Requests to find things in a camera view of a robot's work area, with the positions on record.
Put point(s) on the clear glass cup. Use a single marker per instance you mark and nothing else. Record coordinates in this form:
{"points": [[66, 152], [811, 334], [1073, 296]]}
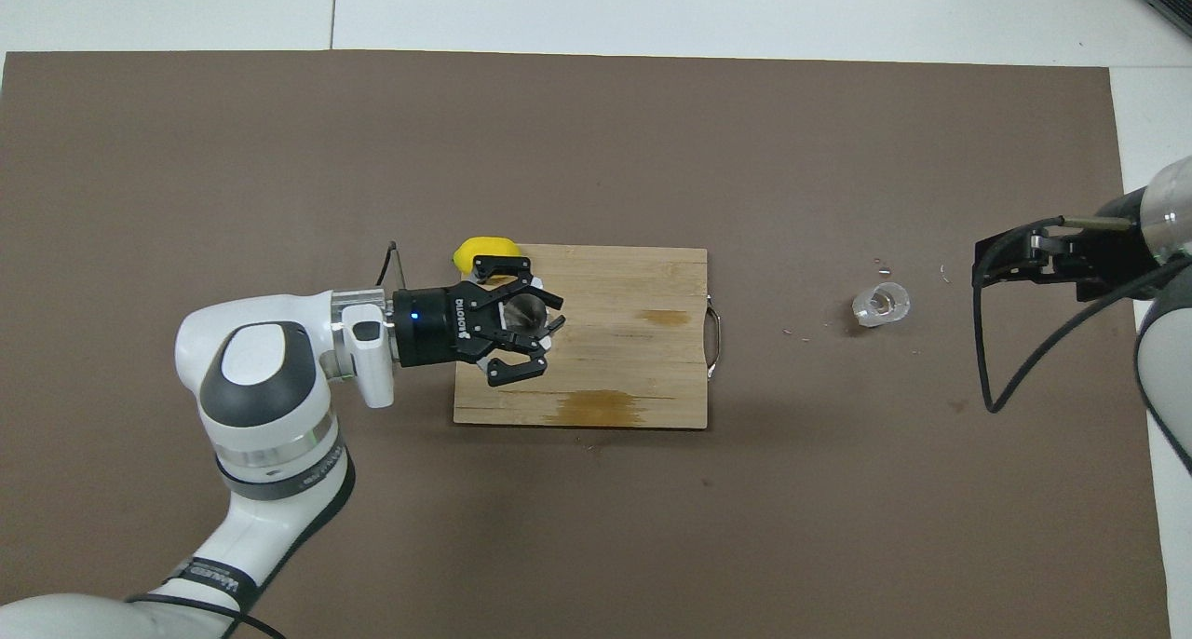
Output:
{"points": [[880, 305]]}

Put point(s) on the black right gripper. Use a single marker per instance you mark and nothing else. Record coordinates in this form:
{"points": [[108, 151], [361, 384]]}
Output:
{"points": [[1106, 252]]}

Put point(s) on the yellow lemon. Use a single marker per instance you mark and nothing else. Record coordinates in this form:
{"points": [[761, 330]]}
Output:
{"points": [[484, 248]]}

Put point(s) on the metal double jigger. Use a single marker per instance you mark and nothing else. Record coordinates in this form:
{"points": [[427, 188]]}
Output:
{"points": [[526, 311]]}

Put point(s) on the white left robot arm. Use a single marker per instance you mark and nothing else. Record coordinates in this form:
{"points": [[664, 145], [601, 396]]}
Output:
{"points": [[261, 378]]}

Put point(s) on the wooden cutting board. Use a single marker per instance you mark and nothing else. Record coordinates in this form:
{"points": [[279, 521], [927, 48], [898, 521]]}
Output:
{"points": [[615, 369]]}

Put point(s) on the brown table mat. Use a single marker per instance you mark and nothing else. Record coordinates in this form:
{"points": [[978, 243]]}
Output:
{"points": [[652, 155]]}

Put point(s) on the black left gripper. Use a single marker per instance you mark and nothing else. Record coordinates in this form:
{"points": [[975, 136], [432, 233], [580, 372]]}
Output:
{"points": [[433, 327]]}

